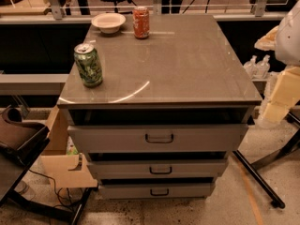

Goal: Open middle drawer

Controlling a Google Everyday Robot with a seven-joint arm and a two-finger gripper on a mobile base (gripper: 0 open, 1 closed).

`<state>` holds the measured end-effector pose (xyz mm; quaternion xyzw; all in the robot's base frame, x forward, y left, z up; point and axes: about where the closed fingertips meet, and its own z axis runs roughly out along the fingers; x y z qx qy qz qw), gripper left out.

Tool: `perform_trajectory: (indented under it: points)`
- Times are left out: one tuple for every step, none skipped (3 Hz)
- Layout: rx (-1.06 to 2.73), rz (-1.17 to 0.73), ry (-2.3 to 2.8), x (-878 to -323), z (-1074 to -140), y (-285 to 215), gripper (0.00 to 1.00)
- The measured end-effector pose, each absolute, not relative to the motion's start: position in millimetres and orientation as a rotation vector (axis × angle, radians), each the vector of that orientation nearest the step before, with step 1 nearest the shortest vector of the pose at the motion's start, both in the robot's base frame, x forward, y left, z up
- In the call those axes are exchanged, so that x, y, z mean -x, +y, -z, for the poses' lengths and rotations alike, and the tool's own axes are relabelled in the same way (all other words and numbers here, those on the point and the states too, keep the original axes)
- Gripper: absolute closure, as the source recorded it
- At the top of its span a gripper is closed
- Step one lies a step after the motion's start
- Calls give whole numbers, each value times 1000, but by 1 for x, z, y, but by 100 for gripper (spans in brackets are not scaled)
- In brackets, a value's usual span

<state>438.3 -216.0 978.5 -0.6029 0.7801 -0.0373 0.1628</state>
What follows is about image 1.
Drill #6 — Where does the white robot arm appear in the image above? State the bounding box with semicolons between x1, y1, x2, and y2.
254;1;300;128

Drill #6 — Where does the grey drawer cabinet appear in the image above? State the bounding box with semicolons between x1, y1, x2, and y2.
57;15;261;186

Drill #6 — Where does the grey top drawer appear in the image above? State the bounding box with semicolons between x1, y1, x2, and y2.
67;124;248;153

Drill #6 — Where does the clear bottle right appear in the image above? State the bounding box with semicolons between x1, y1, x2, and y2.
254;54;270;79

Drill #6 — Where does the clear bottle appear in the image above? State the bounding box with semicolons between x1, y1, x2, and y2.
254;54;270;79
243;55;257;78

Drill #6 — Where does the clear bottle left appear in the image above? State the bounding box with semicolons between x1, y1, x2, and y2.
243;55;257;78

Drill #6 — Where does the black metal stand leg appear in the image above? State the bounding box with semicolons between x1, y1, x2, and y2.
233;112;300;209

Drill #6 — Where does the orange soda can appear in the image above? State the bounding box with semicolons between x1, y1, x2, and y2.
133;7;150;39

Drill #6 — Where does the white bowl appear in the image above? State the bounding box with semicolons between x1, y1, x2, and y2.
91;13;126;34

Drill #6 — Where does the green soda can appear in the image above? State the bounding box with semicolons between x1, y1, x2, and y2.
74;43;102;87

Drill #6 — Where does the cardboard box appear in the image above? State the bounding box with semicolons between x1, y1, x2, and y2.
41;106;98;188

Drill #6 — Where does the black chair left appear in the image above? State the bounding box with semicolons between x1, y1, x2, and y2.
0;106;92;225

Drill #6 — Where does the black cable on floor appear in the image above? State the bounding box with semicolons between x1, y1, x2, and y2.
28;168;83;225

